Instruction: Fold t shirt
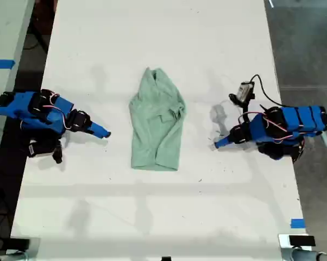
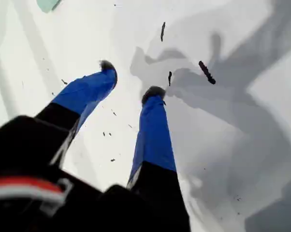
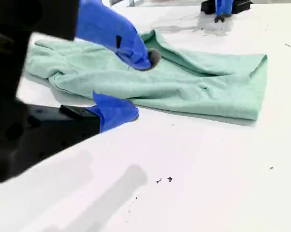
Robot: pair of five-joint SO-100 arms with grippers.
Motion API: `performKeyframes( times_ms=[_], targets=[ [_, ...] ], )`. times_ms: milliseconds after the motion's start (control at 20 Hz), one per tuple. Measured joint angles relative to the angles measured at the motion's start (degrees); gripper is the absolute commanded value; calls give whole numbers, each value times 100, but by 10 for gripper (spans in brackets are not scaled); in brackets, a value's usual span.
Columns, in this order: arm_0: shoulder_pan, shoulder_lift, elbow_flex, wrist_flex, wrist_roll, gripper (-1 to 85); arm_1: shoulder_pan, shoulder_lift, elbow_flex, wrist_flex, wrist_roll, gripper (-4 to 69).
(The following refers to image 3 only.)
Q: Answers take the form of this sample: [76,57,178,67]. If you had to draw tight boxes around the grey metal frame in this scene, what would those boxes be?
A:
[110,0,143,7]

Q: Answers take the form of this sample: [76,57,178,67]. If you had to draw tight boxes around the pale green T-shirt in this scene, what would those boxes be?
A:
[27,29,269,121]

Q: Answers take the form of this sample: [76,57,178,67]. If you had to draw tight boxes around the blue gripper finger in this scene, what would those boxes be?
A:
[214,0,225,24]
[59,90,139,150]
[74,0,161,72]
[224,0,234,17]

